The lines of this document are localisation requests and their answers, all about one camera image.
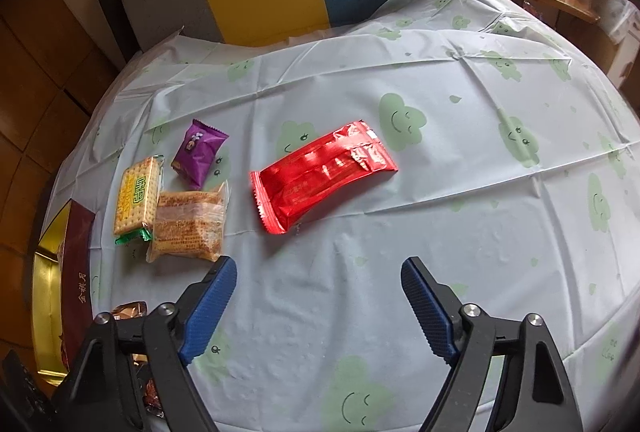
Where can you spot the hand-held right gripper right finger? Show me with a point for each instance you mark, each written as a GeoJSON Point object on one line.
{"type": "Point", "coordinates": [427, 307]}

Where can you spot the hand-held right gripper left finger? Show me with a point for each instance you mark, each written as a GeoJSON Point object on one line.
{"type": "Point", "coordinates": [210, 307]}

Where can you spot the dark brown gold snack packet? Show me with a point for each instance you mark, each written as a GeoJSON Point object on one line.
{"type": "Point", "coordinates": [127, 311]}

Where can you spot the clear packet of beige crackers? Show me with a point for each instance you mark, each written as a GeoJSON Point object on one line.
{"type": "Point", "coordinates": [187, 224]}

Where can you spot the red box with gold inside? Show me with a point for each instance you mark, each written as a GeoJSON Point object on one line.
{"type": "Point", "coordinates": [75, 272]}

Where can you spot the yellow green cracker packet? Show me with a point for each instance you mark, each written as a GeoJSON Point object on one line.
{"type": "Point", "coordinates": [135, 194]}

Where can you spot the purple snack packet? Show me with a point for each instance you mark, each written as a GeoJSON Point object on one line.
{"type": "Point", "coordinates": [197, 152]}

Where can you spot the plain shiny red snack packet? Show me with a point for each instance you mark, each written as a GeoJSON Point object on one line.
{"type": "Point", "coordinates": [320, 177]}

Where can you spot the wooden wardrobe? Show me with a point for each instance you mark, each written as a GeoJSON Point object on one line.
{"type": "Point", "coordinates": [40, 112]}

